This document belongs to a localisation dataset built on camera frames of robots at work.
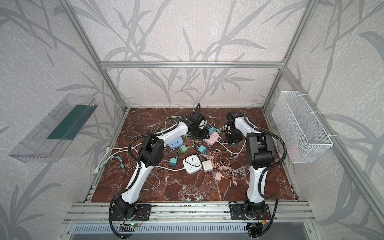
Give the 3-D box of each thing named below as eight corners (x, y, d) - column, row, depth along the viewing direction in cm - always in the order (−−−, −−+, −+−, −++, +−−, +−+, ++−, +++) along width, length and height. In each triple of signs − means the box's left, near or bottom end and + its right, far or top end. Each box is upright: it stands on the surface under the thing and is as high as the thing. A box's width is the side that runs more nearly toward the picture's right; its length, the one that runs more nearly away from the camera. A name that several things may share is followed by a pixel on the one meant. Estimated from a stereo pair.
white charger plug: (204, 172, 89) (204, 171, 86) (201, 163, 92) (201, 161, 90) (213, 170, 90) (213, 168, 87) (209, 161, 93) (210, 159, 91)
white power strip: (186, 176, 87) (186, 174, 84) (181, 161, 93) (181, 159, 90) (203, 170, 90) (203, 167, 87) (197, 155, 96) (197, 153, 93)
